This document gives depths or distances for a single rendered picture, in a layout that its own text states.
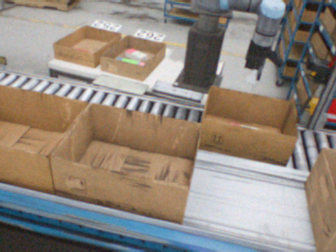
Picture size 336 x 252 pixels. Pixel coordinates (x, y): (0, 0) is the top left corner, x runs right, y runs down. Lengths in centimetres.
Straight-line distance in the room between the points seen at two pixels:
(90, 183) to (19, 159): 21
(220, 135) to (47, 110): 69
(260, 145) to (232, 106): 32
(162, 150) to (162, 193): 31
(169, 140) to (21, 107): 56
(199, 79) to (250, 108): 39
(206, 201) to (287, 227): 25
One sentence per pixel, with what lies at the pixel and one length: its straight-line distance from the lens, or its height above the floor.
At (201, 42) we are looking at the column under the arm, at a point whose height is 103.
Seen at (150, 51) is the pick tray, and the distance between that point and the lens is 222.
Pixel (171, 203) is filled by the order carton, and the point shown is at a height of 97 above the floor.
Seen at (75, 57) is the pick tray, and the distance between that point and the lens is 205.
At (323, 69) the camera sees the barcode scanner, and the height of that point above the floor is 106.
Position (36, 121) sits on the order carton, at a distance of 130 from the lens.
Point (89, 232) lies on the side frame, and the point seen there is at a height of 81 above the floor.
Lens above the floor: 166
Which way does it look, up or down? 36 degrees down
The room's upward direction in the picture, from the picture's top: 7 degrees clockwise
